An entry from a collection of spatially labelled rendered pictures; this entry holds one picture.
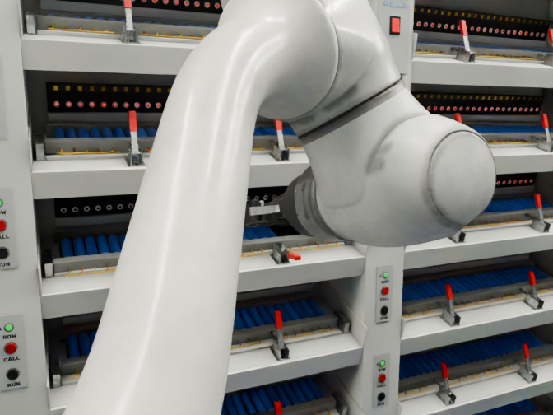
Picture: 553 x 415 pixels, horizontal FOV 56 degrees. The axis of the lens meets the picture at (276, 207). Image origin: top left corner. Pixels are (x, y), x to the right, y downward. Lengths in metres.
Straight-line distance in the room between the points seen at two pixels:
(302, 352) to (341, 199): 0.69
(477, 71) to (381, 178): 0.85
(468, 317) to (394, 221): 0.95
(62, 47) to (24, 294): 0.38
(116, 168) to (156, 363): 0.69
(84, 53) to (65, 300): 0.39
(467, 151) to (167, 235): 0.24
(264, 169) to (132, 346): 0.76
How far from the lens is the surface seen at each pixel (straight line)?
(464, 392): 1.44
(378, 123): 0.42
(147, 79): 1.10
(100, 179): 0.89
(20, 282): 0.91
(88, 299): 0.93
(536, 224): 1.44
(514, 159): 1.32
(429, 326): 1.27
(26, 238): 0.90
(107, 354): 0.23
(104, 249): 0.99
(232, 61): 0.32
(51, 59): 0.89
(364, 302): 1.12
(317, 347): 1.12
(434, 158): 0.39
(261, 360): 1.07
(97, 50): 0.89
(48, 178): 0.88
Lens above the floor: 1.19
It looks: 9 degrees down
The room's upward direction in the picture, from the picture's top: straight up
